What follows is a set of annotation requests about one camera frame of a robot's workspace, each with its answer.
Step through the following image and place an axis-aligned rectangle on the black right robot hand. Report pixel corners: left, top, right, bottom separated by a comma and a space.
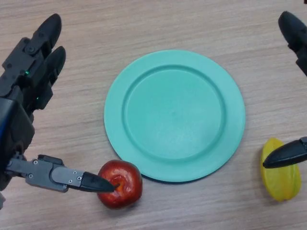
262, 11, 307, 169

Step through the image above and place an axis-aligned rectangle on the red apple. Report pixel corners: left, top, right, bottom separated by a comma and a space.
97, 160, 143, 209

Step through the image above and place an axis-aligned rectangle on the green round plate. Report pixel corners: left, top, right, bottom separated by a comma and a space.
104, 49, 246, 185

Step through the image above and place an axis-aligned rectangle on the yellow starfruit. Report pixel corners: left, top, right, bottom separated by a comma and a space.
260, 137, 302, 202

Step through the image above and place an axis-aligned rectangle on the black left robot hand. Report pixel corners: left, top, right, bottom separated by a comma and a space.
0, 13, 115, 193

